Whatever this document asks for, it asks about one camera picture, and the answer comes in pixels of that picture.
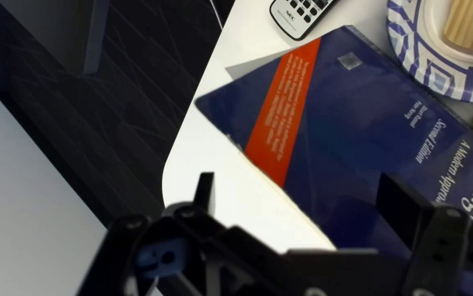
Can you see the blue hardcover textbook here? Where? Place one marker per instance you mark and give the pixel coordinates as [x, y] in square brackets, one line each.
[326, 123]

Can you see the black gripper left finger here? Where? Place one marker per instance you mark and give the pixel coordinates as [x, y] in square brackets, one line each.
[204, 192]

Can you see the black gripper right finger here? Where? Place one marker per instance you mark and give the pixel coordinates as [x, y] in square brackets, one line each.
[403, 208]

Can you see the wooden cylinder block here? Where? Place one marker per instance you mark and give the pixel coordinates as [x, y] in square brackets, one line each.
[472, 26]

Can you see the blue patterned paper bowl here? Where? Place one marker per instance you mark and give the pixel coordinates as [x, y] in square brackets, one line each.
[415, 29]

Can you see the black tv remote control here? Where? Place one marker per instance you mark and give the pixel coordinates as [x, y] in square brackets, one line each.
[298, 19]

